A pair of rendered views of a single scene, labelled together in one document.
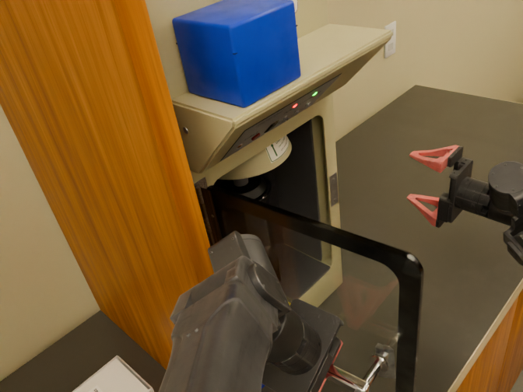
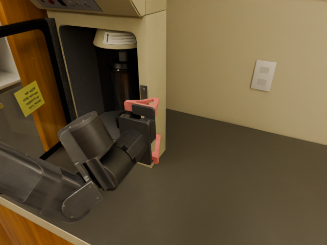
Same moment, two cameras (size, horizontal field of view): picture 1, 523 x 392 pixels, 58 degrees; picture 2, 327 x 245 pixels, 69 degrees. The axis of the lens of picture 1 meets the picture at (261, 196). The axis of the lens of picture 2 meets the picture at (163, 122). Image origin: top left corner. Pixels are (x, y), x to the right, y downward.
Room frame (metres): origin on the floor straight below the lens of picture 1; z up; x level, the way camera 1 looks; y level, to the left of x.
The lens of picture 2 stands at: (0.56, -0.71, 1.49)
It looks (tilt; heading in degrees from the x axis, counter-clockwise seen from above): 32 degrees down; 67
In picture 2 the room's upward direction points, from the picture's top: straight up
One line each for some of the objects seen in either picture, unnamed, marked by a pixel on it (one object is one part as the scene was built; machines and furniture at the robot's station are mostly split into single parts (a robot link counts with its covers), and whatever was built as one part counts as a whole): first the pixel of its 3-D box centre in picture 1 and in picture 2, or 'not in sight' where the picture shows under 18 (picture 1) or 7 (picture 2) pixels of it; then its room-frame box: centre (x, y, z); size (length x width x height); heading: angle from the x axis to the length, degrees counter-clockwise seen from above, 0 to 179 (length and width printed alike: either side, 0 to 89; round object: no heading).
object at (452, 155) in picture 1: (434, 166); (146, 113); (0.69, -0.31, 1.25); 0.09 x 0.07 x 0.07; 42
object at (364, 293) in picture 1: (309, 329); (23, 104); (0.44, -0.03, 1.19); 0.30 x 0.01 x 0.40; 46
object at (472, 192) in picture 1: (472, 195); (130, 147); (0.64, -0.36, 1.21); 0.07 x 0.07 x 0.10; 42
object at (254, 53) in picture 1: (238, 49); not in sight; (0.55, 0.00, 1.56); 0.10 x 0.10 x 0.09; 41
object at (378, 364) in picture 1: (344, 365); not in sight; (0.37, -0.07, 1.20); 0.10 x 0.05 x 0.03; 46
